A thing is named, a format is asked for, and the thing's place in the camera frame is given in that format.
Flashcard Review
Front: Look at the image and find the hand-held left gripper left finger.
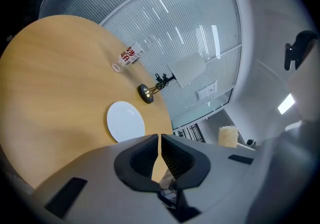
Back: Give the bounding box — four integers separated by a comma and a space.
113, 133, 161, 193

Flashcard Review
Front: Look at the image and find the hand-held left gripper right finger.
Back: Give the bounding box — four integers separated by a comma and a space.
160, 134, 211, 191

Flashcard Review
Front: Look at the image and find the white round plate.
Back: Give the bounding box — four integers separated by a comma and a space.
106, 101, 146, 143

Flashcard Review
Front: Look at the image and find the yellow scrubbing sponge with handle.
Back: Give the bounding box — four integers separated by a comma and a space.
218, 125, 256, 151

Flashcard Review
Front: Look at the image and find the black metal rack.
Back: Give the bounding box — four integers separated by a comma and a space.
174, 123, 206, 143

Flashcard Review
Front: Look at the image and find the table lamp with white shade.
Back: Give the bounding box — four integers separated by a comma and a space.
137, 52, 208, 105

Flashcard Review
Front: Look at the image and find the rectangular ceiling light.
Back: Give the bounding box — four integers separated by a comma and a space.
277, 93, 296, 115

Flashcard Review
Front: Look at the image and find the clear bottle with red label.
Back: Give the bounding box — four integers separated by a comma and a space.
111, 41, 147, 73

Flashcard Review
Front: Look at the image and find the person's head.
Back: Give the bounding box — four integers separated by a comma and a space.
285, 39, 320, 125

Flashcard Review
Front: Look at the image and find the white wall panel box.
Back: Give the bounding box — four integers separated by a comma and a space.
195, 80, 219, 101

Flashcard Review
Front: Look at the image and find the black lamp cable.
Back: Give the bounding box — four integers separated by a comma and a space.
154, 72, 169, 91

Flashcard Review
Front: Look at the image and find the black head-worn camera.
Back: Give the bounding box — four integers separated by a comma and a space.
284, 30, 319, 71

